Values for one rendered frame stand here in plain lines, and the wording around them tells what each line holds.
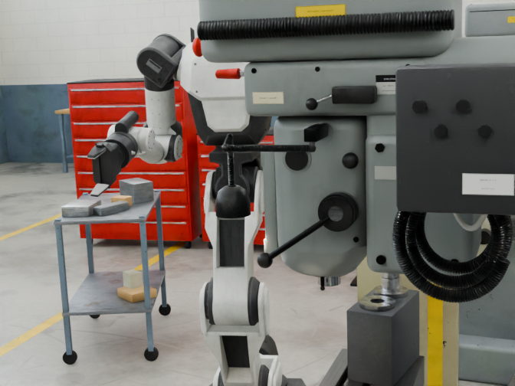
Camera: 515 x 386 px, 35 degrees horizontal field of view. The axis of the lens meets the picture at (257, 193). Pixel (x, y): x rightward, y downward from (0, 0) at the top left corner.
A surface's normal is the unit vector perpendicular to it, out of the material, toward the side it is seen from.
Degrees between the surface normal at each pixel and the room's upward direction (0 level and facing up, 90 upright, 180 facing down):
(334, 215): 90
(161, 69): 106
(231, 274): 80
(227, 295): 66
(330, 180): 90
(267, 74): 90
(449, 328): 90
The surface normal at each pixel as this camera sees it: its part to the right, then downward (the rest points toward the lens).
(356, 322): -0.48, 0.18
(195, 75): -0.15, 0.19
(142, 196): 0.57, 0.14
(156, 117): -0.23, 0.46
